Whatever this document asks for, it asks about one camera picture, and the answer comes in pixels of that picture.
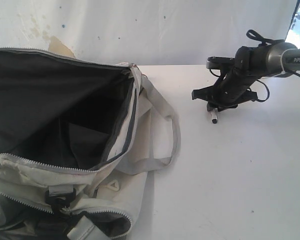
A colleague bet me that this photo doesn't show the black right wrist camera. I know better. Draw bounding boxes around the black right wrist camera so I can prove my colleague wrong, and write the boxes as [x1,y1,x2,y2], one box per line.
[206,56,235,70]

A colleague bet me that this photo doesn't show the white backdrop curtain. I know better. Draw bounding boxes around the white backdrop curtain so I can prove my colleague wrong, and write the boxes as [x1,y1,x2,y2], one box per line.
[0,0,297,65]

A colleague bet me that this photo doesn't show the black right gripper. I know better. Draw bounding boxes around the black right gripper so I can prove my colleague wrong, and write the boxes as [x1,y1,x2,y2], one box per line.
[191,68,255,112]

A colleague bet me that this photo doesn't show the white canvas backpack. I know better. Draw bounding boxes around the white canvas backpack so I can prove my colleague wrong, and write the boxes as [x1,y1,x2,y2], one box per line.
[0,47,181,240]

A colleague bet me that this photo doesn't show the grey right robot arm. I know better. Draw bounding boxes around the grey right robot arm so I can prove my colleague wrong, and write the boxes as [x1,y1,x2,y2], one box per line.
[191,42,300,112]

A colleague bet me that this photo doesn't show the black and white marker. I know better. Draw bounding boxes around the black and white marker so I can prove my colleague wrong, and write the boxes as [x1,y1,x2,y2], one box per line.
[210,108,218,124]

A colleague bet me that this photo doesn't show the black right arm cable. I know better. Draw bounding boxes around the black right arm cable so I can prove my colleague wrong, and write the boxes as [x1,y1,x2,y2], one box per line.
[209,29,300,103]

